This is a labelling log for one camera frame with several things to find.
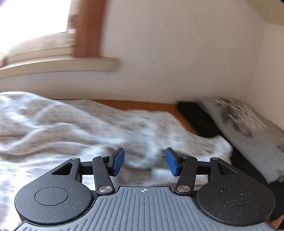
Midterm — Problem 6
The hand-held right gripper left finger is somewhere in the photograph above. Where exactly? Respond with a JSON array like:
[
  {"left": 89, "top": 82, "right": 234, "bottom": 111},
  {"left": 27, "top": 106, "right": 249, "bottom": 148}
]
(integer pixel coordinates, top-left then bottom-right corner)
[{"left": 50, "top": 147, "right": 125, "bottom": 196}]

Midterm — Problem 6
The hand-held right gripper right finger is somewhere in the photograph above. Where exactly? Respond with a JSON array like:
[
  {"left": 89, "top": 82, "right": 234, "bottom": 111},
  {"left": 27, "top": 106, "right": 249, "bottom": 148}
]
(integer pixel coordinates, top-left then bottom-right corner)
[{"left": 165, "top": 147, "right": 241, "bottom": 197}]

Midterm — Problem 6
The grey patterned pajama top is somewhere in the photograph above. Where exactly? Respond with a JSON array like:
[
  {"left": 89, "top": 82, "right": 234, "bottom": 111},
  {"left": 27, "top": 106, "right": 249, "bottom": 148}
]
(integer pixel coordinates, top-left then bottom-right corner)
[{"left": 0, "top": 92, "right": 234, "bottom": 231}]

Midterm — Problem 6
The black folded garment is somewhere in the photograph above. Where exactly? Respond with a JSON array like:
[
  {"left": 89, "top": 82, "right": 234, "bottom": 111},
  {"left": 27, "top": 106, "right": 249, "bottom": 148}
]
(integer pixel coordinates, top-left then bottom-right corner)
[{"left": 177, "top": 101, "right": 284, "bottom": 200}]

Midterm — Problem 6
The grey printed t-shirt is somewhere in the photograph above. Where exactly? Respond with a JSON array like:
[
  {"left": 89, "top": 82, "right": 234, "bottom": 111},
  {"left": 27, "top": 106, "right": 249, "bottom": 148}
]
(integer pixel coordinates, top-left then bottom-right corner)
[{"left": 198, "top": 96, "right": 284, "bottom": 184}]

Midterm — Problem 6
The beige window sill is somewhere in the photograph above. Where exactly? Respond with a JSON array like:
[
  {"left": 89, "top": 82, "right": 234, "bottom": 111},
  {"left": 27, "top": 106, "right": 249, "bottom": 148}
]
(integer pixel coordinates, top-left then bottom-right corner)
[{"left": 0, "top": 57, "right": 122, "bottom": 79}]

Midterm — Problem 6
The wooden window trim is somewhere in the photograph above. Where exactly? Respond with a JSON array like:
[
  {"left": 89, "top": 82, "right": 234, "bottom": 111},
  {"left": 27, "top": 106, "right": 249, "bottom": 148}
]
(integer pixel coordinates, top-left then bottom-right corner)
[{"left": 73, "top": 0, "right": 108, "bottom": 58}]

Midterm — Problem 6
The white framed window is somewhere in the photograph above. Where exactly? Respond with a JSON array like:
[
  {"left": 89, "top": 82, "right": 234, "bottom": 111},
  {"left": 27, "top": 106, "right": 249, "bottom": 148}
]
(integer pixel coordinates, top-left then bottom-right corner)
[{"left": 0, "top": 0, "right": 77, "bottom": 67}]

